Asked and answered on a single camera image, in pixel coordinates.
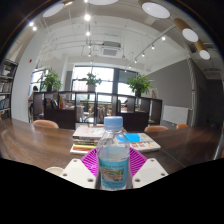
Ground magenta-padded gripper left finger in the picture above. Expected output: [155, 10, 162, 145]
[60, 147, 100, 190]

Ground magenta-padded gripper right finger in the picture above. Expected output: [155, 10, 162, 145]
[128, 147, 169, 190]

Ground clear water bottle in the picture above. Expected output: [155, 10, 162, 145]
[96, 115, 131, 191]

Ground flat book with blue patch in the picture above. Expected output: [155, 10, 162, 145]
[116, 132, 162, 153]

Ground stack of books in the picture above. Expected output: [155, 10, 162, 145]
[69, 123, 106, 155]

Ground low dark shelf unit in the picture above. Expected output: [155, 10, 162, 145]
[32, 90, 164, 133]

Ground green plant in dark pot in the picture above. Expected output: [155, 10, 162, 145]
[127, 73, 154, 98]

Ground person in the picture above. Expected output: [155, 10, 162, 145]
[28, 85, 39, 113]

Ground small plant in white pot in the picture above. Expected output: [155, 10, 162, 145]
[82, 72, 103, 92]

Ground bushy green potted plant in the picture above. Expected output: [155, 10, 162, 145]
[41, 69, 63, 93]

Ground tall dark bookshelf unit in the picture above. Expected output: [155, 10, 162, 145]
[0, 59, 19, 121]

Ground ceiling air conditioner unit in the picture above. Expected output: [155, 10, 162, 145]
[99, 41, 122, 58]

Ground ceiling spotlights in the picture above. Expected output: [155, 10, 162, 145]
[28, 13, 168, 64]

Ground round white ceiling panels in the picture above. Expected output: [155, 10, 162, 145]
[42, 0, 212, 61]

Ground white wall radiator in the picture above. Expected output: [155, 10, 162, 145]
[162, 105, 190, 126]

